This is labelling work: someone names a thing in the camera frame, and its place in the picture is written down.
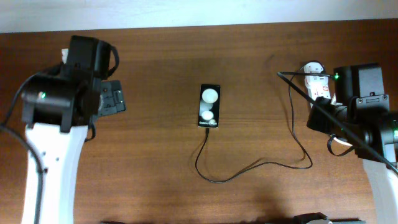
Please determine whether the black charger cable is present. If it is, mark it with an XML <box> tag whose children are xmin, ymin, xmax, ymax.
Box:
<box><xmin>195</xmin><ymin>62</ymin><xmax>326</xmax><ymax>184</ymax></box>

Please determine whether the black flip smartphone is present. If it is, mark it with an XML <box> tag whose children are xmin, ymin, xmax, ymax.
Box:
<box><xmin>197</xmin><ymin>84</ymin><xmax>221</xmax><ymax>128</ymax></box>

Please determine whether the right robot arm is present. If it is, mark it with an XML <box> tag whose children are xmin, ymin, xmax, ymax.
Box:
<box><xmin>307</xmin><ymin>63</ymin><xmax>397</xmax><ymax>223</ymax></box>

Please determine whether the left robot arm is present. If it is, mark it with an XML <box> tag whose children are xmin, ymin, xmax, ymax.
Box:
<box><xmin>21</xmin><ymin>35</ymin><xmax>126</xmax><ymax>223</ymax></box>

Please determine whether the white charger adapter plug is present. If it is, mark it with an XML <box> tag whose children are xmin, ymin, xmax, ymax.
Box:
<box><xmin>303</xmin><ymin>61</ymin><xmax>328</xmax><ymax>88</ymax></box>

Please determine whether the white power strip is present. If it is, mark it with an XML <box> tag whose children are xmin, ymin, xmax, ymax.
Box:
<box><xmin>303</xmin><ymin>61</ymin><xmax>336</xmax><ymax>105</ymax></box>

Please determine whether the black left camera cable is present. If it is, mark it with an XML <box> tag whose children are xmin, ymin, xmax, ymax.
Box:
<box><xmin>0</xmin><ymin>45</ymin><xmax>121</xmax><ymax>224</ymax></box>

